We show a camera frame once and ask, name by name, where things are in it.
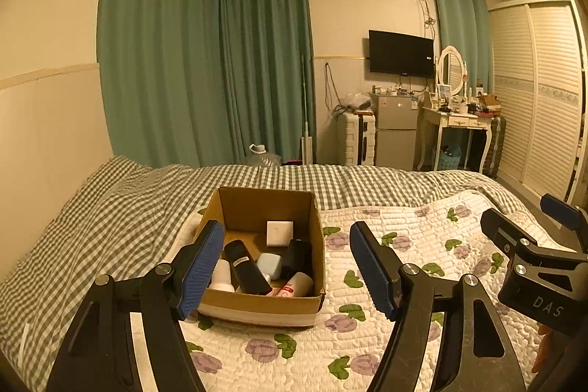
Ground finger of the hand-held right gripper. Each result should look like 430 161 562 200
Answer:
480 207 539 265
541 193 588 258

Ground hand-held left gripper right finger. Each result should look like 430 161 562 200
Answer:
349 222 527 392

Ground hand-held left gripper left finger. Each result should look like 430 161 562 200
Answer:
46 220 226 392

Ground white handheld device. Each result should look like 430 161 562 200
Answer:
210 259 236 292

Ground long black device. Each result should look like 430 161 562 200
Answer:
223 240 273 295

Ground brown cardboard box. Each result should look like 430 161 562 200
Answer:
190 186 327 328

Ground light blue case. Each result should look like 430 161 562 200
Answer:
256 253 283 280

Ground white bottle with red label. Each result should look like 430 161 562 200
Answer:
276 271 315 297

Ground black box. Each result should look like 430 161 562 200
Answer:
281 238 312 278

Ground white square box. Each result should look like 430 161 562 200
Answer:
266 220 295 247

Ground dark suitcase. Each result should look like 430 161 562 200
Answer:
482 114 507 178

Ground blue plastic basket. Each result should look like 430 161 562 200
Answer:
438 144 462 171

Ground grey checked bed sheet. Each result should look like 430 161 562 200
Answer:
0 155 529 365

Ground white floral quilt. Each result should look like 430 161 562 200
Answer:
129 190 570 392

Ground white slatted wardrobe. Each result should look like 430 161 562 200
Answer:
487 0 588 200

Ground white dressing table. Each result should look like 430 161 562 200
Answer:
416 98 494 175

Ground clear water jug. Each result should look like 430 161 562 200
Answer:
243 143 282 168

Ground white suitcase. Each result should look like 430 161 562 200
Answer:
337 109 376 165

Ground white flat mop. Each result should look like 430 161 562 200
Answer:
300 54 317 165

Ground silver small fridge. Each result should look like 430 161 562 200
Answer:
369 93 421 168

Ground white oval mirror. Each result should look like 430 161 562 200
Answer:
436 45 467 99

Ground clear plastic bag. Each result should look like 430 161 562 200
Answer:
342 93 372 112

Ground green curtain beside wardrobe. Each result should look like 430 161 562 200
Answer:
428 0 494 99

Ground narrow green curtain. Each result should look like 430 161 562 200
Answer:
214 0 318 165

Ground wide green curtain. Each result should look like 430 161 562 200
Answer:
96 0 244 168

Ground black wall cables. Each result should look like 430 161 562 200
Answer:
324 62 343 112

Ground black wall television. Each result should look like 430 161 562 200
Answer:
367 29 435 78

